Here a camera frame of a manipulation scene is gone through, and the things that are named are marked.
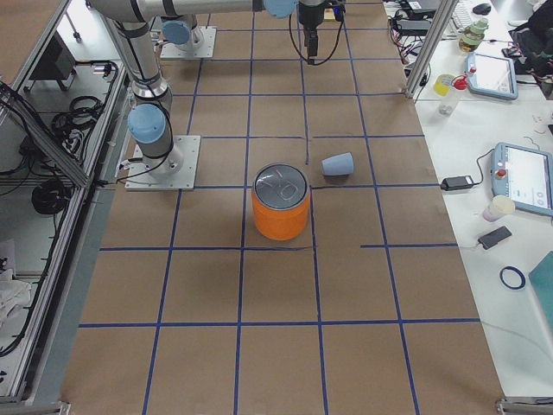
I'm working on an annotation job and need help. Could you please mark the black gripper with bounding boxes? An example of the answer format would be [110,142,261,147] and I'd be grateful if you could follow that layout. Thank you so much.
[298,0,324,61]

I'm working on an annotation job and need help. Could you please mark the light blue paper cup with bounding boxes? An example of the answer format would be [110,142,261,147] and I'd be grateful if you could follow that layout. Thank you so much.
[321,152,354,176]

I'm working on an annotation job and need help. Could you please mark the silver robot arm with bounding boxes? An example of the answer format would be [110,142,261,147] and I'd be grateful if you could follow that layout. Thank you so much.
[91,0,329,103]
[161,14,204,49]

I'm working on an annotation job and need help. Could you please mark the pink paper cup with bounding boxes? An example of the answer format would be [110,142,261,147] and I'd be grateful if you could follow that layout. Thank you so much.
[482,195,516,222]

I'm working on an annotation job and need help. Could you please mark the wooden mug rack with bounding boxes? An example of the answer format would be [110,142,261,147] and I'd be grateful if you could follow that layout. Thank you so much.
[323,0,345,22]

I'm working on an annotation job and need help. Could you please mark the yellow tape roll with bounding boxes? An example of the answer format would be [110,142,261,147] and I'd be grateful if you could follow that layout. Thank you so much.
[433,73,455,97]

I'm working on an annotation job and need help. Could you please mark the small clear plastic bottle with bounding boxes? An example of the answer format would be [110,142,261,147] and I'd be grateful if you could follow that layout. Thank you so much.
[438,87,460,116]

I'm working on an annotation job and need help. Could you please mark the orange cylindrical container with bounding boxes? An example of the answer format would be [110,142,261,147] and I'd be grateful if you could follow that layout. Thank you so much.
[251,163,310,241]

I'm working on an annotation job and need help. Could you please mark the black computer mouse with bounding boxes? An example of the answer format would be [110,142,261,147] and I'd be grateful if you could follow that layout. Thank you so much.
[472,3,492,16]

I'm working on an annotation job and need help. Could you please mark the upper teach pendant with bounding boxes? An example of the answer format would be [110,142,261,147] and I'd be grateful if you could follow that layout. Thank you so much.
[466,52,518,100]

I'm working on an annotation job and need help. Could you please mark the teach pendant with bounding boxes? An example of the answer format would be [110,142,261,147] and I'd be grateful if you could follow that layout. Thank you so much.
[466,52,518,100]
[491,142,552,217]

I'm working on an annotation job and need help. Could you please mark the black power adapter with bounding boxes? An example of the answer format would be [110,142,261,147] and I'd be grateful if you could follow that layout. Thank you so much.
[440,176,475,191]

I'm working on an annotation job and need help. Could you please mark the lower teach pendant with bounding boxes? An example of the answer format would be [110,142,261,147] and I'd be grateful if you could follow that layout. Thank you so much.
[491,142,552,217]

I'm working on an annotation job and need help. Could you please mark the black smartphone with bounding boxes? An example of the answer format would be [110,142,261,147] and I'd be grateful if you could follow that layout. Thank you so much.
[477,226,512,250]

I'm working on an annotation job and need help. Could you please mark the teal folder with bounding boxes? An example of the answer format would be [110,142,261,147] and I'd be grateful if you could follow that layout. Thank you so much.
[529,251,553,329]

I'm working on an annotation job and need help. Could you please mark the aluminium frame post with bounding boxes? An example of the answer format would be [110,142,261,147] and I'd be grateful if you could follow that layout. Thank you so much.
[404,0,458,99]

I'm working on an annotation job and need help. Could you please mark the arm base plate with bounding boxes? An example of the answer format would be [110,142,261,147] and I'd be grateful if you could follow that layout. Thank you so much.
[124,135,200,191]
[161,24,217,61]

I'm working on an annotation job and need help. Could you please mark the blue tape ring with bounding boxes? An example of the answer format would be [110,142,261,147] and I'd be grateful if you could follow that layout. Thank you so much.
[499,266,527,291]

